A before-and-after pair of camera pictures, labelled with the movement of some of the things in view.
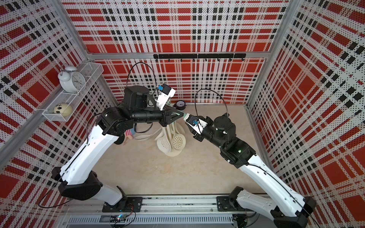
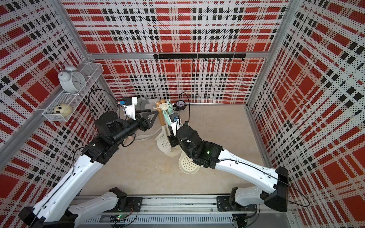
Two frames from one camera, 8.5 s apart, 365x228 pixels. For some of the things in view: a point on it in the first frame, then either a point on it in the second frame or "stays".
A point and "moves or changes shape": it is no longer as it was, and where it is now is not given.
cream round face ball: [64, 109] stays
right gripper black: [198, 137] → [172, 138]
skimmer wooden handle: [164, 143] moves or changes shape
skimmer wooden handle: [147, 136] stays
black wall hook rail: [198, 56] stays
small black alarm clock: [180, 105] stays
